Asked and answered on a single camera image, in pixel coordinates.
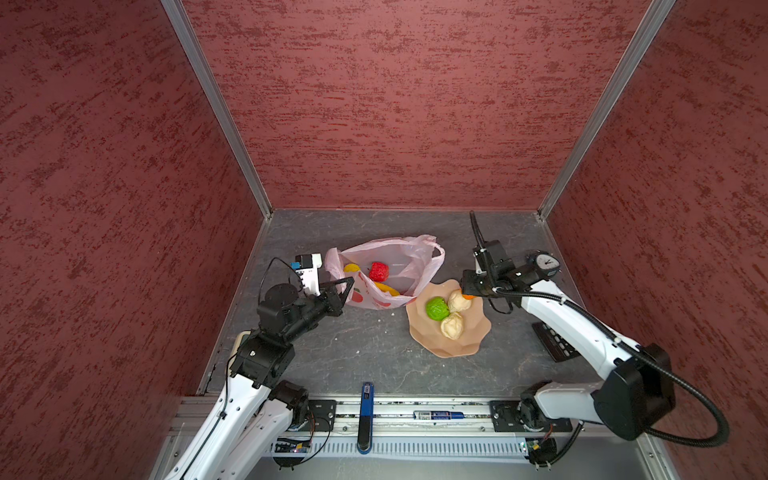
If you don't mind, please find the fake green round fruit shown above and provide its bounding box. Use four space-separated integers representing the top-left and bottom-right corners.
424 297 451 322

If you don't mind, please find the fake red orange fruit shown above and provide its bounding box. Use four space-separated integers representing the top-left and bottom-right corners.
368 262 390 283

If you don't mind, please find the pink scalloped plastic bowl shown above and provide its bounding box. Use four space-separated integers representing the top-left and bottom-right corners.
406 279 491 358

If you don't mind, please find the left small circuit board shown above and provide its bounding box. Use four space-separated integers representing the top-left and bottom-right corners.
273 438 313 455

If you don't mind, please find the black calculator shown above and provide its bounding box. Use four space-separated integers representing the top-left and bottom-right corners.
531 322 580 363

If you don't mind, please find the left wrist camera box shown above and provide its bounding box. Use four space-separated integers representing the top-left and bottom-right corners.
291 253 322 296

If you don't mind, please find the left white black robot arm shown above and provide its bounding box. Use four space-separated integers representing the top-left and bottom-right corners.
166 278 354 479

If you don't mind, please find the left aluminium corner post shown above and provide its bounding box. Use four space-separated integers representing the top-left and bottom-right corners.
161 0 274 221

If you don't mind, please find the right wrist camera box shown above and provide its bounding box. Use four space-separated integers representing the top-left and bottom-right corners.
473 240 516 275

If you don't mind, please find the fake pale yellow fruit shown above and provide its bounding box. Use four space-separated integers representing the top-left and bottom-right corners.
440 313 465 341

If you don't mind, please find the aluminium corner post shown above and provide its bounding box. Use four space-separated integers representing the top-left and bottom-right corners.
161 0 274 221
538 0 676 223

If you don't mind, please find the right aluminium corner post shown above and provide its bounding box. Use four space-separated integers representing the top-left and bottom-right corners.
538 0 676 223

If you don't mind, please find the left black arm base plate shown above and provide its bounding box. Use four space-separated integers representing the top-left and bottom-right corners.
288 399 338 434

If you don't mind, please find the fake yellow banana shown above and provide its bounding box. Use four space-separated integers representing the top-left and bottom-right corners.
343 263 400 297

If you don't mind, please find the small circuit board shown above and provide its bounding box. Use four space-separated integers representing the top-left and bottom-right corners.
526 438 558 467
273 438 313 455

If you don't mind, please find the small teal alarm clock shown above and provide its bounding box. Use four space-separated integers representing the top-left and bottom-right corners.
527 251 561 280

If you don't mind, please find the blue black handheld tool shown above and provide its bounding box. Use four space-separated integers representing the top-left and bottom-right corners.
356 382 374 455

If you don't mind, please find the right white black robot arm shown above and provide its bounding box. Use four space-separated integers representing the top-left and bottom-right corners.
460 254 730 448

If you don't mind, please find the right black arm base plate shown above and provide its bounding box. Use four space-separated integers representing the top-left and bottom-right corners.
489 400 573 435

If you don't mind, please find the blue marker pen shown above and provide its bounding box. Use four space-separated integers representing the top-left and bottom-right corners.
413 410 465 421

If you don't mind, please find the aluminium front rail frame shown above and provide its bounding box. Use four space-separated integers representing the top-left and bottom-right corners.
149 393 681 479

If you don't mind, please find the right small circuit board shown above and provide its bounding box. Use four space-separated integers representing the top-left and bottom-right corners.
526 438 558 467

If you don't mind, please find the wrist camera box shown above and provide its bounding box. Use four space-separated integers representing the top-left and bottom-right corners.
473 240 516 275
291 253 322 296

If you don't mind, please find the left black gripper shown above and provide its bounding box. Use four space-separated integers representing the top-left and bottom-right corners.
284 276 354 342

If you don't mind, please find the pink fruit-print plastic bag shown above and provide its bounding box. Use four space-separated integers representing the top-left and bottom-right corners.
323 235 446 310

